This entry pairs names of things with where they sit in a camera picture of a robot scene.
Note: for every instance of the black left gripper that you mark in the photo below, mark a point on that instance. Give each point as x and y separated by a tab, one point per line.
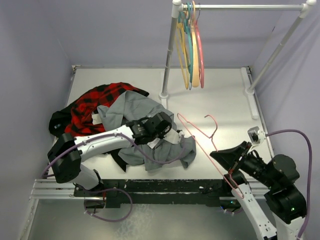
164	132

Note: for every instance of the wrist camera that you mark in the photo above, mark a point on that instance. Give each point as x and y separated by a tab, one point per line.
256	135
174	136

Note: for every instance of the white clothes rack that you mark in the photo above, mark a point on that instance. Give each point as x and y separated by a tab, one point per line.
239	49

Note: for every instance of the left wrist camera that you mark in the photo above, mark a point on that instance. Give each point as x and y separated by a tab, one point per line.
174	136

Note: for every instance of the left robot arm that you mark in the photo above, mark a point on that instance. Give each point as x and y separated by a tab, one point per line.
68	154

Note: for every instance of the yellow hanger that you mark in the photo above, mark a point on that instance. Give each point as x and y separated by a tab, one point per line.
180	44

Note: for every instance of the red black plaid shirt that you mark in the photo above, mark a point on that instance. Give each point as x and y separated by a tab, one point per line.
105	95

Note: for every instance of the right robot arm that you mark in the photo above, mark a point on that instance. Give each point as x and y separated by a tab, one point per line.
285	201

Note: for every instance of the pink plastic hanger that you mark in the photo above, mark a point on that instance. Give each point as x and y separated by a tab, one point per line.
200	52

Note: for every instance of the aluminium frame rail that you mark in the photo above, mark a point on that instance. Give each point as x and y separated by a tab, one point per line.
48	189

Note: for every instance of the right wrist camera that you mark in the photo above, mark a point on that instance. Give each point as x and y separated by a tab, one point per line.
256	135

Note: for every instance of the teal hanger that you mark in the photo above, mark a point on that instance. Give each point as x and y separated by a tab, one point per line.
189	51

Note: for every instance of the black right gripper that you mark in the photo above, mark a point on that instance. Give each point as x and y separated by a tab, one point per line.
229	158

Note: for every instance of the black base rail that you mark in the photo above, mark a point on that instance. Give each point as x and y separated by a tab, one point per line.
208	192

